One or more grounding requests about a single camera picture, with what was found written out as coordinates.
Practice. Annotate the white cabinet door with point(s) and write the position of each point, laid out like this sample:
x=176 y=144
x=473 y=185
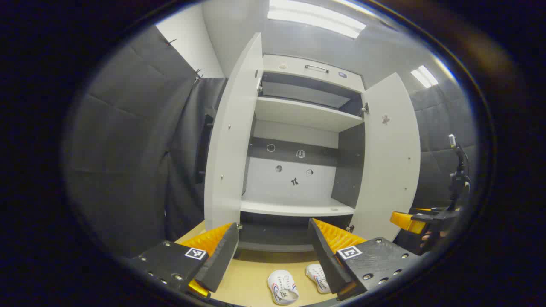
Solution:
x=388 y=170
x=230 y=149

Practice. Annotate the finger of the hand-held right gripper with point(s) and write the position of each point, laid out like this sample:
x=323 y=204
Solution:
x=407 y=221

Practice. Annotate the white striped shoe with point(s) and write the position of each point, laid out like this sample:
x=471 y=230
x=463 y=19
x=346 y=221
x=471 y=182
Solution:
x=281 y=283
x=316 y=273

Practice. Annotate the white shoe cabinet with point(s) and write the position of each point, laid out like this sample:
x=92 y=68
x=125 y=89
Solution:
x=294 y=113

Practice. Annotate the small ceiling light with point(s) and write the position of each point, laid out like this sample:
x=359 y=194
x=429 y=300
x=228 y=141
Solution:
x=424 y=76

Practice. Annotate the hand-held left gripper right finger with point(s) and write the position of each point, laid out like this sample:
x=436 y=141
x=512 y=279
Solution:
x=326 y=260

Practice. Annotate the black backdrop cloth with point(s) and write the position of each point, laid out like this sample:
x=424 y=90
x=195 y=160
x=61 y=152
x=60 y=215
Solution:
x=187 y=140

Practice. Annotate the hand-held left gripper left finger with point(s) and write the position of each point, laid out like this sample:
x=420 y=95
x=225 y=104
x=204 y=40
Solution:
x=219 y=260

